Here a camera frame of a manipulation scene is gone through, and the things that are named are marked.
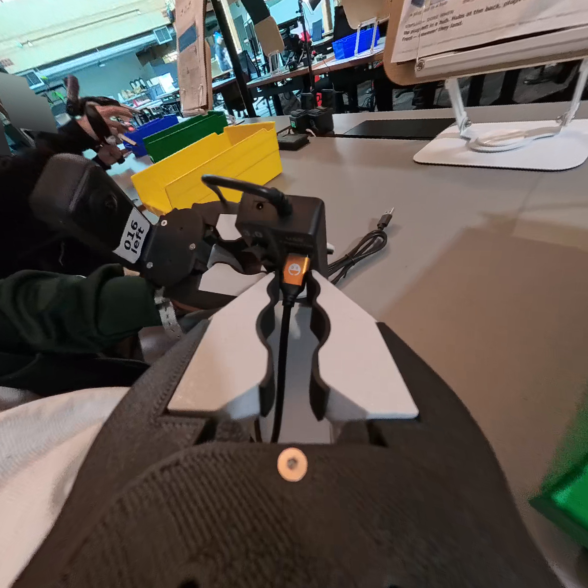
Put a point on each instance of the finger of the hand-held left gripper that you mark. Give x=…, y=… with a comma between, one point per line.
x=229, y=280
x=228, y=227

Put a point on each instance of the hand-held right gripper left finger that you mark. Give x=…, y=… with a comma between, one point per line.
x=220, y=358

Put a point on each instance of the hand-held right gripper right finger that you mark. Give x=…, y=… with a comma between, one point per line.
x=367, y=363

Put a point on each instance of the yellow bin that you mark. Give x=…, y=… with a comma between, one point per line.
x=206, y=170

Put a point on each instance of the tall black USB hub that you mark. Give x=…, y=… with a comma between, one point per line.
x=298, y=225

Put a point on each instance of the green bin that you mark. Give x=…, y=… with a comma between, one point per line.
x=569, y=496
x=183, y=133

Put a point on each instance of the person's left forearm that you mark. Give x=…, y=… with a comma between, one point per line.
x=69, y=312

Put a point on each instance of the black desk mat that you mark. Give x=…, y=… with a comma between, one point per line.
x=399, y=128

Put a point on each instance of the grey mesh watch band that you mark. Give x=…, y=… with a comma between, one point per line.
x=167, y=317

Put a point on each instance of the blue bin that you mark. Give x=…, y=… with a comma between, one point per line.
x=151, y=131
x=353, y=43

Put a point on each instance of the flat black adapter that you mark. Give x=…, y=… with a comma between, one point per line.
x=294, y=142

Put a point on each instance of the black battery charger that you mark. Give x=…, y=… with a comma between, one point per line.
x=299, y=121
x=321, y=120

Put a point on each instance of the black pole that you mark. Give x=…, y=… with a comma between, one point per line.
x=234, y=59

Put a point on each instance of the brown cardboard board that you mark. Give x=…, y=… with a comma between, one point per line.
x=193, y=55

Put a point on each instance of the wooden background table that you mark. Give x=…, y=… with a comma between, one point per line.
x=321, y=69

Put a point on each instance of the person's light pants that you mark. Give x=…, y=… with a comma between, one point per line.
x=36, y=441

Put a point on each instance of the white board stand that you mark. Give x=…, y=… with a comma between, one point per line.
x=500, y=156

